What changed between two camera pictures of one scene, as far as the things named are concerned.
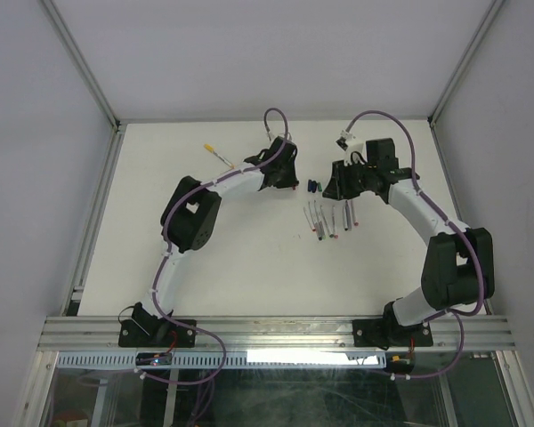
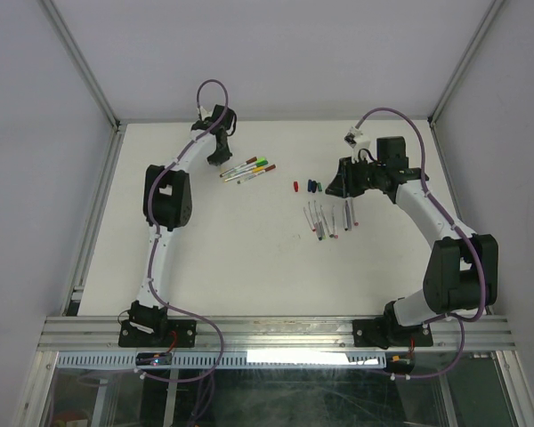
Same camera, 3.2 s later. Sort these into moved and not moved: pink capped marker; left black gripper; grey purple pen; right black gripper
Moved: left black gripper
Not moved: grey purple pen; pink capped marker; right black gripper
